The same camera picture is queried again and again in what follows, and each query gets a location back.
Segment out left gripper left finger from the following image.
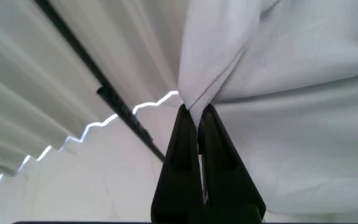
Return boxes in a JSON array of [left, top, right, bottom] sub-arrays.
[[150, 104, 203, 222]]

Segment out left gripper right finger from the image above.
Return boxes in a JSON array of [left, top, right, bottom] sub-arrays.
[[197, 104, 267, 222]]

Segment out pale grey shorts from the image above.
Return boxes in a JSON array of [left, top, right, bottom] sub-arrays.
[[177, 0, 358, 222]]

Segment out black clothes rack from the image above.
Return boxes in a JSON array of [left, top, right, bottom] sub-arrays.
[[34, 0, 167, 162]]

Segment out white curtain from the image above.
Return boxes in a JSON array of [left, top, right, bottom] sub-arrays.
[[0, 0, 192, 180]]

